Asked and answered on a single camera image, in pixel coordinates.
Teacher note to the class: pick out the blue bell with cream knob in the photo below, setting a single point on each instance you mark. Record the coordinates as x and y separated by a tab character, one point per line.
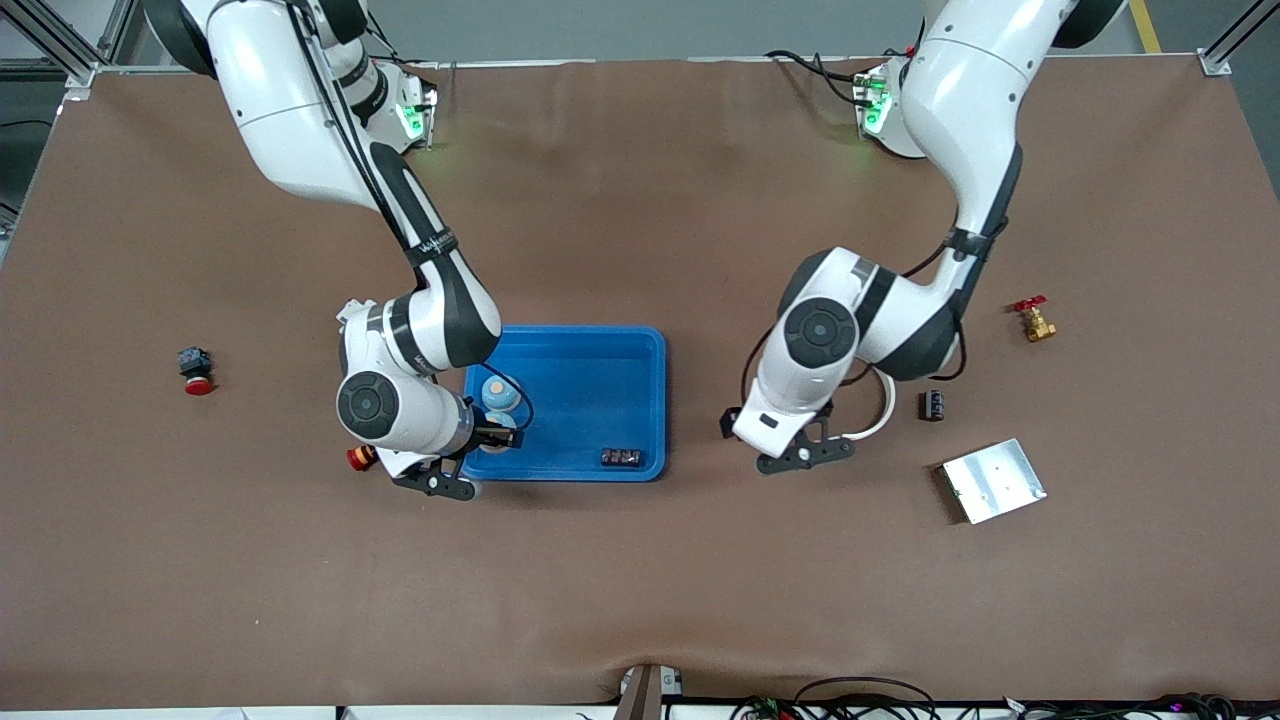
500	395
498	420

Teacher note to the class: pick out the brown electrolytic capacitor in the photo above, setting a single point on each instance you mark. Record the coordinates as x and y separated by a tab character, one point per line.
621	458
932	405

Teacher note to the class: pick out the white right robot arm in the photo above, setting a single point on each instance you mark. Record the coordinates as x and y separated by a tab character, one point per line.
300	110

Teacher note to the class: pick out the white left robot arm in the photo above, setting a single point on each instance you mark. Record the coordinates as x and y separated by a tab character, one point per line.
960	100

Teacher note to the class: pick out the blue plastic tray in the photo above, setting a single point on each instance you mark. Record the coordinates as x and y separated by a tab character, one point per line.
590	400

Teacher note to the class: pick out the red emergency stop yellow collar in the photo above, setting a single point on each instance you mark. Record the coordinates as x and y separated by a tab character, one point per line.
357	459

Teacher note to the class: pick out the white curved plastic clamp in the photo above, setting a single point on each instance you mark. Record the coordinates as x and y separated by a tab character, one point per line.
891	402

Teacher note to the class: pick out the silver metal plate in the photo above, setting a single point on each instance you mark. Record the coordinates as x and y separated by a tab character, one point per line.
992	482

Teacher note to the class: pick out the red push button black body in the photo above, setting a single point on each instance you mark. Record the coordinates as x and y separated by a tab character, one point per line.
195	362

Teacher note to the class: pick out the metal table edge bracket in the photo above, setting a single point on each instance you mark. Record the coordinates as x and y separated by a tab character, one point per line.
640	700

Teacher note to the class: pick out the aluminium frame post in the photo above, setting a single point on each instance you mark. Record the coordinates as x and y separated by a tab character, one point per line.
1215	65
80	72

